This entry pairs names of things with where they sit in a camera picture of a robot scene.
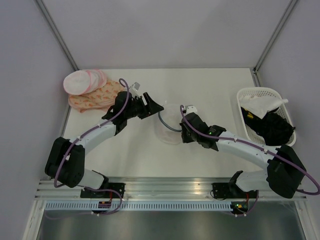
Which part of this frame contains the orange floral laundry bag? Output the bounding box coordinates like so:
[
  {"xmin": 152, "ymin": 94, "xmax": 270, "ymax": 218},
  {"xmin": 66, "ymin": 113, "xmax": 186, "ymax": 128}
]
[{"xmin": 68, "ymin": 79, "xmax": 125, "ymax": 113}]

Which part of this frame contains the pink-rimmed white mesh bag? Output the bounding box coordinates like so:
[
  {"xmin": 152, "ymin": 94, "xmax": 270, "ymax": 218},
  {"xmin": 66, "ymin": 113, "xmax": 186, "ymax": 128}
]
[{"xmin": 63, "ymin": 69, "xmax": 108, "ymax": 96}]

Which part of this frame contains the aluminium rail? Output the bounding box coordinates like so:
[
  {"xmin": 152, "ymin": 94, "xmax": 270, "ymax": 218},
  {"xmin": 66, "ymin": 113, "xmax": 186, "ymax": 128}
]
[{"xmin": 34, "ymin": 176, "xmax": 308, "ymax": 200}]

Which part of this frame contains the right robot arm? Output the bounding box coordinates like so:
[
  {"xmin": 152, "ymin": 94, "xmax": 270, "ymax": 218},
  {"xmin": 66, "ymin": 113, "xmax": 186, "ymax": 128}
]
[{"xmin": 180, "ymin": 111, "xmax": 305, "ymax": 199}]

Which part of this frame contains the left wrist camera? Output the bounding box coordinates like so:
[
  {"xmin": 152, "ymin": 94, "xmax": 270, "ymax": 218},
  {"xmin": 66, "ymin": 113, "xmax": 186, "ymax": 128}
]
[{"xmin": 130, "ymin": 82, "xmax": 140, "ymax": 92}]

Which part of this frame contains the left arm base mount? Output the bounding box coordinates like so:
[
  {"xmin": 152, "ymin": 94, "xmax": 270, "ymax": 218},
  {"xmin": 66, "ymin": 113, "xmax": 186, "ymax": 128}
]
[{"xmin": 80, "ymin": 182, "xmax": 125, "ymax": 200}]

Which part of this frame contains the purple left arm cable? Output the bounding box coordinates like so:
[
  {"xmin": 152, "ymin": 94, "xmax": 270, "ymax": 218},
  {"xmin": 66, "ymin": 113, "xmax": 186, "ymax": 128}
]
[{"xmin": 53, "ymin": 78, "xmax": 131, "ymax": 221}]

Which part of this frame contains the right aluminium frame post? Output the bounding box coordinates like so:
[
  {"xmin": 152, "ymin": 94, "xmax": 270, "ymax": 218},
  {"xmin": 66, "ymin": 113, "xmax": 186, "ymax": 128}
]
[{"xmin": 252, "ymin": 0, "xmax": 300, "ymax": 75}]

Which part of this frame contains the left aluminium frame post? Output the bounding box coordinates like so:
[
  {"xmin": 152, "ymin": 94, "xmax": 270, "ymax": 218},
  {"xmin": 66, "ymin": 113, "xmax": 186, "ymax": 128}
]
[{"xmin": 34, "ymin": 0, "xmax": 79, "ymax": 71}]

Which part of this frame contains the black garment in basket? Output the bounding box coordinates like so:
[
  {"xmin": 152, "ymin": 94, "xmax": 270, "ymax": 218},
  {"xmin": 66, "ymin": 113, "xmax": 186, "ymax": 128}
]
[{"xmin": 240, "ymin": 107, "xmax": 296, "ymax": 146}]

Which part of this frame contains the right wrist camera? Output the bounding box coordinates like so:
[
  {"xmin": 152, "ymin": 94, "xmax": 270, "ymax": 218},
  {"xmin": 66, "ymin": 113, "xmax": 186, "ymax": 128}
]
[{"xmin": 184, "ymin": 105, "xmax": 198, "ymax": 115}]

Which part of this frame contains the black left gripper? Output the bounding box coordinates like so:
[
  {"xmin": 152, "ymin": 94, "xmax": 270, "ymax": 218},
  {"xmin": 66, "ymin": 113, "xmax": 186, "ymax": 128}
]
[{"xmin": 124, "ymin": 92, "xmax": 164, "ymax": 120}]

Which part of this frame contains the white cloth in basket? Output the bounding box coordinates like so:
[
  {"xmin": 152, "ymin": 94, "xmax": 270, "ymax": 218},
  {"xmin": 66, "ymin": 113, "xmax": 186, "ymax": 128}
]
[{"xmin": 239, "ymin": 95, "xmax": 289, "ymax": 119}]

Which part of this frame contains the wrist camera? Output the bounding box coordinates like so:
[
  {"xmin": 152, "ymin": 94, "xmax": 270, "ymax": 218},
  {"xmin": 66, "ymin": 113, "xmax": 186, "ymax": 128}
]
[
  {"xmin": 184, "ymin": 105, "xmax": 198, "ymax": 115},
  {"xmin": 130, "ymin": 82, "xmax": 140, "ymax": 92}
]

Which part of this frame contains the aluminium frame post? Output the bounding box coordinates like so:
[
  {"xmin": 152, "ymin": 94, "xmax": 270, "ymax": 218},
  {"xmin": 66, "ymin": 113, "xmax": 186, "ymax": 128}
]
[
  {"xmin": 252, "ymin": 0, "xmax": 300, "ymax": 75},
  {"xmin": 34, "ymin": 0, "xmax": 79, "ymax": 71}
]

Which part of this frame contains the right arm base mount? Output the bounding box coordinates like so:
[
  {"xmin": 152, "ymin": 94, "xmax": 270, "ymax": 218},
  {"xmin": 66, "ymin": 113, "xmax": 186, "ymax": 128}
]
[{"xmin": 210, "ymin": 182, "xmax": 237, "ymax": 201}]

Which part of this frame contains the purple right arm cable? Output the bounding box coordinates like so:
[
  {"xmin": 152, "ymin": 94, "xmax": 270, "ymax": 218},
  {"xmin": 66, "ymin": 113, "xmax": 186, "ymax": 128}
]
[{"xmin": 179, "ymin": 104, "xmax": 320, "ymax": 195}]

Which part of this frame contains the white slotted cable duct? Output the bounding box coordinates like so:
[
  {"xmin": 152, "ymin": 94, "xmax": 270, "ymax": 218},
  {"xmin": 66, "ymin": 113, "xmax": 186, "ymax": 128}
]
[{"xmin": 45, "ymin": 200, "xmax": 232, "ymax": 211}]

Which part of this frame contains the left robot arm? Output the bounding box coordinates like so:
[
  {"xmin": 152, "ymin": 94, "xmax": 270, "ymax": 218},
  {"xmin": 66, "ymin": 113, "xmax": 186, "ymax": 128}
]
[{"xmin": 44, "ymin": 91, "xmax": 164, "ymax": 198}]

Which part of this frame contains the white mesh laundry bag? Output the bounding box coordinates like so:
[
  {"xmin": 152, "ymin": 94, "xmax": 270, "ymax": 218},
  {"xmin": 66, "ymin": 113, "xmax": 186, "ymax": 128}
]
[{"xmin": 154, "ymin": 103, "xmax": 182, "ymax": 145}]

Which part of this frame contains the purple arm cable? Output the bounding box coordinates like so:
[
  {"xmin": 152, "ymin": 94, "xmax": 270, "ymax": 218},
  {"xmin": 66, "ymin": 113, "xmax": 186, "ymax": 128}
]
[
  {"xmin": 53, "ymin": 78, "xmax": 131, "ymax": 221},
  {"xmin": 179, "ymin": 104, "xmax": 320, "ymax": 195}
]

